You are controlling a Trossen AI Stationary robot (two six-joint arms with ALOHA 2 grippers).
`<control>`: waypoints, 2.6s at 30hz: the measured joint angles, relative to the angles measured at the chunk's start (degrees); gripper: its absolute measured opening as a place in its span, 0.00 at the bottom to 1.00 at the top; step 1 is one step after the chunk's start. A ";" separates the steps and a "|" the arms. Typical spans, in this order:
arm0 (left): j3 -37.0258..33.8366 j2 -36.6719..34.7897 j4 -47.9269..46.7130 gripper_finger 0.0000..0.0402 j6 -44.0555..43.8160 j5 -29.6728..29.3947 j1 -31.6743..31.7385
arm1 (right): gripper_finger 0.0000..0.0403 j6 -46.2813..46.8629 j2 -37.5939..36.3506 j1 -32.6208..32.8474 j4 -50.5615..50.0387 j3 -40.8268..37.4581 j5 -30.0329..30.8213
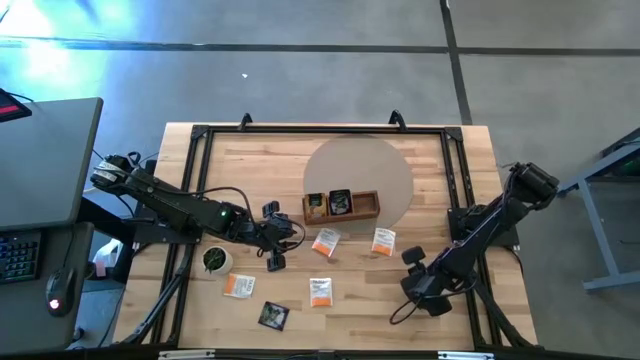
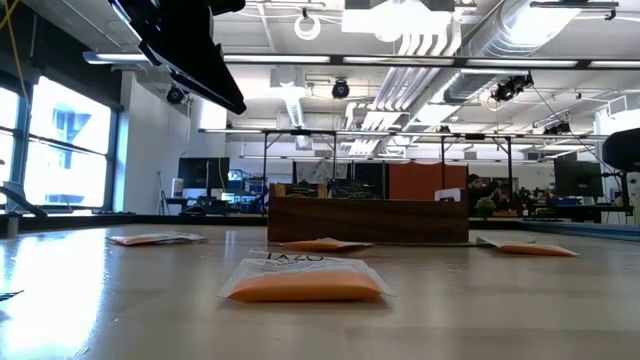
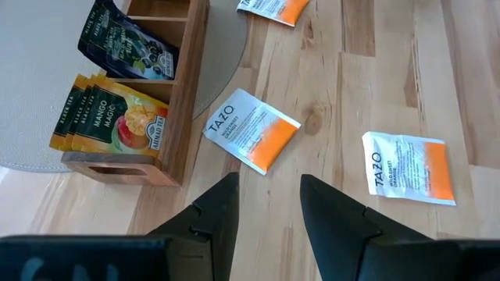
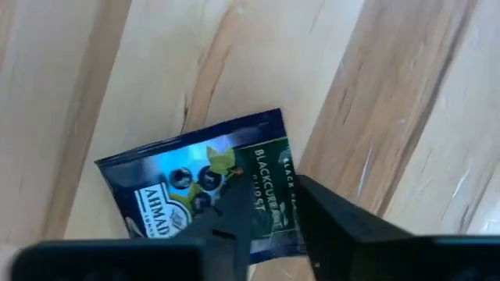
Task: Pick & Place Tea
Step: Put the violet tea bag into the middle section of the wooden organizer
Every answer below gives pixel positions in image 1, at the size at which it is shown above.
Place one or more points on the black computer mouse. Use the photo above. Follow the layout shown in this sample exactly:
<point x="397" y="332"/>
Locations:
<point x="60" y="290"/>

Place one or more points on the Ahmad mango magic tea bag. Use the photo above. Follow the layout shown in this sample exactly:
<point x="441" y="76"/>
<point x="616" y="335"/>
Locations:
<point x="315" y="202"/>

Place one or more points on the black red device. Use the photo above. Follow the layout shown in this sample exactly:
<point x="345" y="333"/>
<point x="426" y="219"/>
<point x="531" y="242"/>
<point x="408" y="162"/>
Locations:
<point x="10" y="110"/>

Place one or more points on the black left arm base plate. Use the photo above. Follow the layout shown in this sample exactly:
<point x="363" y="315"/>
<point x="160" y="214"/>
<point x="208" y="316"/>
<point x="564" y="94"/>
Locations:
<point x="160" y="237"/>

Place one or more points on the Ahmad blackcurrant tea bag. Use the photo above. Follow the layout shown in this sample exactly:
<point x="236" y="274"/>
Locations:
<point x="273" y="316"/>
<point x="340" y="201"/>

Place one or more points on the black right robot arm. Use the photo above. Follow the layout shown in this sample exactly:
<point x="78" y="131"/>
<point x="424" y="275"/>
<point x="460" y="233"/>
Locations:
<point x="480" y="235"/>

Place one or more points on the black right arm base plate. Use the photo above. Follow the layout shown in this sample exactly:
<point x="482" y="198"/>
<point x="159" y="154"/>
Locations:
<point x="509" y="239"/>

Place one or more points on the Tazo orange white tea bag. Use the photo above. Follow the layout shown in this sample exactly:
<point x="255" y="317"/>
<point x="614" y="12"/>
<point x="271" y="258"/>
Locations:
<point x="320" y="292"/>
<point x="326" y="242"/>
<point x="239" y="286"/>
<point x="383" y="242"/>

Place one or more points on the round grey table mat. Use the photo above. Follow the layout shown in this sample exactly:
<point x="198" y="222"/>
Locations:
<point x="360" y="165"/>

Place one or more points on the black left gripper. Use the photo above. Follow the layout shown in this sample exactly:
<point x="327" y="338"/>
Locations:
<point x="275" y="232"/>

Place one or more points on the black backlit keyboard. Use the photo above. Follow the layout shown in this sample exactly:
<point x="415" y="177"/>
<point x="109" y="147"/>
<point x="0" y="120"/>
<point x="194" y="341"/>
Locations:
<point x="17" y="257"/>

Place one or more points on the silver metal bracket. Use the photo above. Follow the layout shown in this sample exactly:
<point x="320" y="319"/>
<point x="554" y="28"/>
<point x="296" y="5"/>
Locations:
<point x="185" y="354"/>
<point x="465" y="356"/>

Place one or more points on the dark grey computer desk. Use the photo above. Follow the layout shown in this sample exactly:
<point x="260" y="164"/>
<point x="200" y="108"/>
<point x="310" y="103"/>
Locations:
<point x="25" y="325"/>

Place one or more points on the large grey desk top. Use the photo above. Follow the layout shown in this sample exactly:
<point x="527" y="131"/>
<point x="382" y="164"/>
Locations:
<point x="45" y="165"/>

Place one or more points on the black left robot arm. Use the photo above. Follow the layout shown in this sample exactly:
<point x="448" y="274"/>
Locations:
<point x="170" y="202"/>

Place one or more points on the small plant in white pot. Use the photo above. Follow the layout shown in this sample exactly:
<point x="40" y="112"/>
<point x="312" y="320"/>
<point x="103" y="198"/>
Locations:
<point x="216" y="260"/>

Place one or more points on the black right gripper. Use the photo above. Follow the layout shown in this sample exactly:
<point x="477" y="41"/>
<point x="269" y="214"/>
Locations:
<point x="425" y="290"/>

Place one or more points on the grey metal table frame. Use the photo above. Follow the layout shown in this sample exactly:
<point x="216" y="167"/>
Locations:
<point x="595" y="225"/>

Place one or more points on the wooden three-compartment tea box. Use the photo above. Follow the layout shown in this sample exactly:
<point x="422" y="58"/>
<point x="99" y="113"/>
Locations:
<point x="367" y="205"/>

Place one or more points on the white pink object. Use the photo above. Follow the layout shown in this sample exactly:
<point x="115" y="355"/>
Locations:
<point x="107" y="255"/>

